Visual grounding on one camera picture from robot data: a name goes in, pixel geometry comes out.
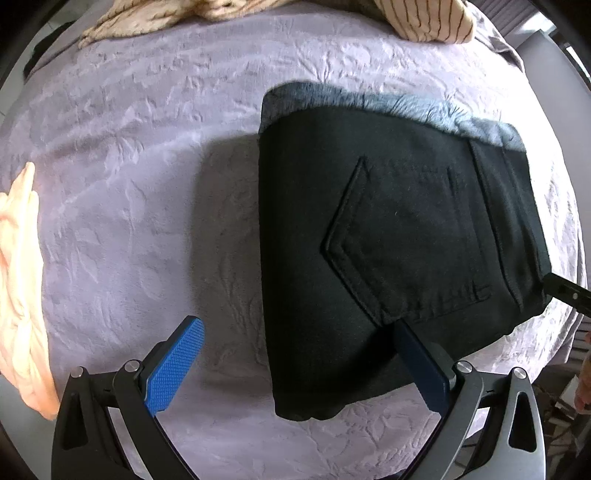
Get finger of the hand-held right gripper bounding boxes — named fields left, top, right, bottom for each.
left=540, top=272, right=591, bottom=319

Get grey cloth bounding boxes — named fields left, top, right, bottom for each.
left=466, top=7, right=527, bottom=72

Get beige striped pillow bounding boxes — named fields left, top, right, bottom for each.
left=372, top=0, right=476, bottom=45

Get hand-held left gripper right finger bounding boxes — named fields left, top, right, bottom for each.
left=392, top=319, right=548, bottom=480

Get beige striped crumpled blanket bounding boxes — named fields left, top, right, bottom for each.
left=78, top=0, right=296, bottom=51

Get peach cloth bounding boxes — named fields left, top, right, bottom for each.
left=0, top=162, right=61, bottom=421

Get black pants with grey lining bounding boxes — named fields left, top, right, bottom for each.
left=259, top=80, right=555, bottom=422

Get purple embossed blanket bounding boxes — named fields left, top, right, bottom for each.
left=0, top=0, right=591, bottom=480

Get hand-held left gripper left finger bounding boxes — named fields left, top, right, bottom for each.
left=51, top=315, right=206, bottom=480

